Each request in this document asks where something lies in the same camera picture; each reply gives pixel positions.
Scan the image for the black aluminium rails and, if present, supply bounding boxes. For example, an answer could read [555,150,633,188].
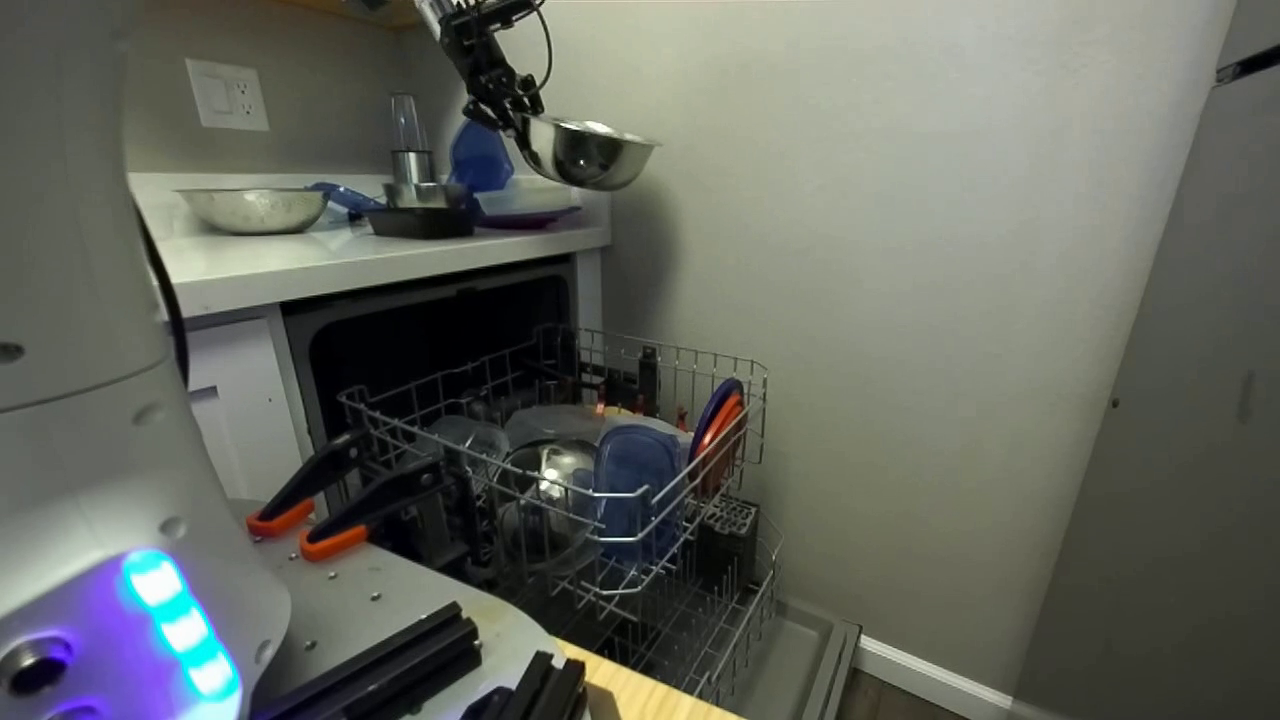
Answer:
[251,605,587,720]

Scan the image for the blue container on counter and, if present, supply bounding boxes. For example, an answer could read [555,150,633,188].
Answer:
[448,119,510,194]

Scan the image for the orange black clamp right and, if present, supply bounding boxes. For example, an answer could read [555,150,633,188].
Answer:
[299,465,439,564]

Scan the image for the orange black utensil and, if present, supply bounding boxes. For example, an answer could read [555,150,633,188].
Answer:
[686,375,744,498]

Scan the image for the lower wire rack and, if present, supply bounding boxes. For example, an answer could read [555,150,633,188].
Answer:
[536,498,774,713]

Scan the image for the blender with steel base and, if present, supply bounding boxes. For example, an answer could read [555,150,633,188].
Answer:
[387,98,443,210]

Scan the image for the silver bowl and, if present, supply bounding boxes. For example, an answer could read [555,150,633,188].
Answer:
[531,441,594,507]
[523,119,657,194]

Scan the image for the white wire upper rack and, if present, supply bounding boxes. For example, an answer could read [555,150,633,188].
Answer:
[332,324,772,594]

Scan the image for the stainless refrigerator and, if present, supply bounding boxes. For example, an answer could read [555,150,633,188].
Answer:
[1013,0,1280,720]

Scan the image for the white wall outlet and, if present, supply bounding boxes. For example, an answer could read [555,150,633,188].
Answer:
[186,59,267,133]

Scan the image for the black baking tray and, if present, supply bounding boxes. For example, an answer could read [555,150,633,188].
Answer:
[363,204,473,239]

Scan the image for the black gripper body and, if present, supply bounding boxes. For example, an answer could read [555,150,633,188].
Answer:
[429,0,541,98]

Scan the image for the large steel colander bowl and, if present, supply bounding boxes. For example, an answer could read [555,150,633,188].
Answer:
[183,188,324,236]

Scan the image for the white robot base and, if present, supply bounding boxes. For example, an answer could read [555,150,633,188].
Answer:
[0,0,293,720]

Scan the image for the grey dishwasher door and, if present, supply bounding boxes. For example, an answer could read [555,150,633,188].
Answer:
[723,599,859,720]

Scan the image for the silver bowl in rack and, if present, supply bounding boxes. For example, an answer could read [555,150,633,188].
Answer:
[531,441,594,507]

